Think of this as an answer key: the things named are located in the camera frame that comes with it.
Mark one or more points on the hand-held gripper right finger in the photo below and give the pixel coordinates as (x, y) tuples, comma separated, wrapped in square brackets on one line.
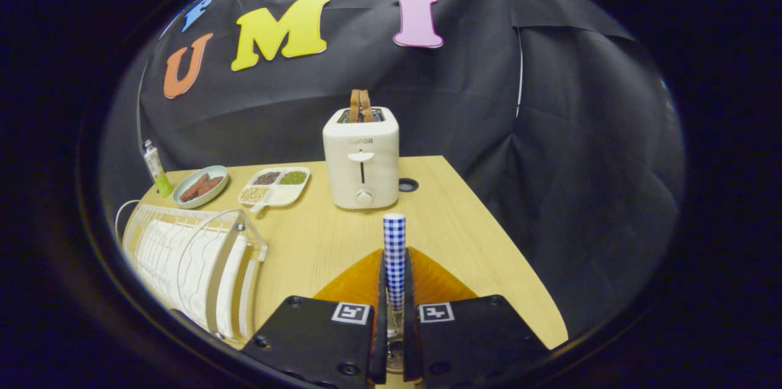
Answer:
[(409, 346)]

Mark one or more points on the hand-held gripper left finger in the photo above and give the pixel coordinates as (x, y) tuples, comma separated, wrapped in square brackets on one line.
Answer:
[(380, 352)]

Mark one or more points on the small pale green plate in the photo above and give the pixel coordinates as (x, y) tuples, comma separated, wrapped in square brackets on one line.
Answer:
[(214, 193)]

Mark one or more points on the white drain tray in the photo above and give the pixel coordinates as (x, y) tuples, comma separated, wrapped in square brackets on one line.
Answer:
[(235, 291)]

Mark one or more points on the white divided snack tray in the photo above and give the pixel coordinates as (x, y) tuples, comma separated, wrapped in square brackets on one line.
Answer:
[(287, 195)]

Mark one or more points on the pile of green beans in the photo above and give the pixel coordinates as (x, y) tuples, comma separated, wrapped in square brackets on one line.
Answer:
[(293, 178)]

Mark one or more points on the cream toaster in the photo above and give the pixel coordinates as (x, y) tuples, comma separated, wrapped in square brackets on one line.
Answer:
[(360, 151)]

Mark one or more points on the pile of yellow beans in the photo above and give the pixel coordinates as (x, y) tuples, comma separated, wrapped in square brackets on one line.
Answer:
[(254, 194)]

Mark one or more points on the pile of brown beans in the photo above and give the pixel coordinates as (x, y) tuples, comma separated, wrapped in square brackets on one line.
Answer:
[(267, 178)]

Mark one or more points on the black backdrop cloth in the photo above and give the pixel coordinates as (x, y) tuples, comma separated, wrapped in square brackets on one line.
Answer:
[(550, 163)]

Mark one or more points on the brown sausage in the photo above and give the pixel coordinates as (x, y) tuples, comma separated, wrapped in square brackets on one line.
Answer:
[(192, 189), (211, 185)]

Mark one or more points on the toast slice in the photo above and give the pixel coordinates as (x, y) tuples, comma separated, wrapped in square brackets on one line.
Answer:
[(365, 105), (354, 105)]

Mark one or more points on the green squeeze bottle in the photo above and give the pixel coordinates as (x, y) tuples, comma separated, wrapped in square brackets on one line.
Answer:
[(156, 166)]

